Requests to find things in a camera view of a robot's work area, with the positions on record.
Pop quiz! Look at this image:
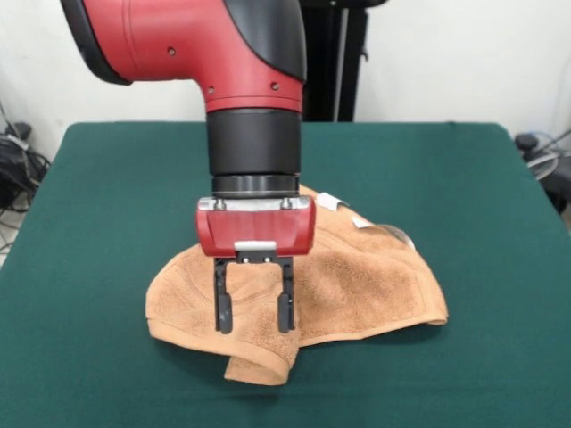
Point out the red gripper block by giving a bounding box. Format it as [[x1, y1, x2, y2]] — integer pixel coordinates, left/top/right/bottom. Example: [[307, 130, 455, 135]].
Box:
[[194, 195, 318, 335]]

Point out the tan terry towel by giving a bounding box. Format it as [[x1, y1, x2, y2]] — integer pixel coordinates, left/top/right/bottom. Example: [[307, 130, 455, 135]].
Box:
[[145, 183, 449, 387]]

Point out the dark green table cloth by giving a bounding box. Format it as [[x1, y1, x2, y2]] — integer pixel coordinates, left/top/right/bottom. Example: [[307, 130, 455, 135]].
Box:
[[0, 120, 571, 428]]

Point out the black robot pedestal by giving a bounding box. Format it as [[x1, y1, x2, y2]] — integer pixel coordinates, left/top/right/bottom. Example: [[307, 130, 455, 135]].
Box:
[[301, 0, 389, 123]]

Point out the black cable bundle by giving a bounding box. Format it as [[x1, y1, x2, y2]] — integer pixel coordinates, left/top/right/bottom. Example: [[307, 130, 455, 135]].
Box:
[[0, 133, 51, 214]]

